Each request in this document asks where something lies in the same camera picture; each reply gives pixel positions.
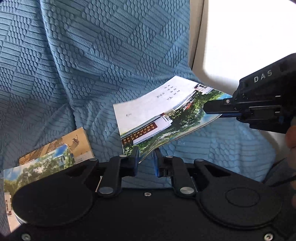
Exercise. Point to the person's right hand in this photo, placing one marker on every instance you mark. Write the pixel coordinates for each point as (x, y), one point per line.
(290, 139)

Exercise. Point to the white sofa armrest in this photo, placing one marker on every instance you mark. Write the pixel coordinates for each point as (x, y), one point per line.
(198, 48)

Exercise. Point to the scenic photo envelope bottom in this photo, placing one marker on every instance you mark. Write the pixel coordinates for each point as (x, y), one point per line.
(165, 114)

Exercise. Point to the scenic photo envelope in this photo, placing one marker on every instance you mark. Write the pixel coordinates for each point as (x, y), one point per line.
(17, 177)
(165, 114)

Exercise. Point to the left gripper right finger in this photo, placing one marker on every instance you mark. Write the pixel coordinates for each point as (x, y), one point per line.
(174, 168)

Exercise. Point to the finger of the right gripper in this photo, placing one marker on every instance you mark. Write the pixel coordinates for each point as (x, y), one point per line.
(219, 106)
(230, 115)

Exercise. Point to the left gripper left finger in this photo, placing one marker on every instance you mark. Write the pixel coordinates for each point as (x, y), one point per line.
(117, 168)

